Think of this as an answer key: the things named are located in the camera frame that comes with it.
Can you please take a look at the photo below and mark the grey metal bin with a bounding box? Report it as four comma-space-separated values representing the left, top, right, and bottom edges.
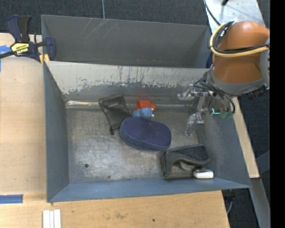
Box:
40, 14, 253, 203

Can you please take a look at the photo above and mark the blue plush toy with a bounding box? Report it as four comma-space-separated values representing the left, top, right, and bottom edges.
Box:
132, 107, 155, 121

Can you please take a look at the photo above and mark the small white case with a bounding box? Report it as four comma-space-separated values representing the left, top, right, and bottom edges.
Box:
192, 169, 215, 180

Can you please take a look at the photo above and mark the dark grey fabric slipper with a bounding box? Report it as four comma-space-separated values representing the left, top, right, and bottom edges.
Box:
161, 144, 211, 180

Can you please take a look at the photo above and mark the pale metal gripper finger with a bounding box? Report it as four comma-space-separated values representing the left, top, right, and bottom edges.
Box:
177, 84, 195, 101
184, 113, 204, 137

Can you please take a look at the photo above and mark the dark blue oval cushion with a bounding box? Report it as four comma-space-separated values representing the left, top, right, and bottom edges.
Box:
119, 116, 172, 152

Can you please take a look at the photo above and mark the red toy block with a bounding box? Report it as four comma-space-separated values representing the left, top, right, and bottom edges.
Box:
135, 99, 156, 112

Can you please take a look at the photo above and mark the black mesh pouch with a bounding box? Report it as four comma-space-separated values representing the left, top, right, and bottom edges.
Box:
98, 93, 132, 135

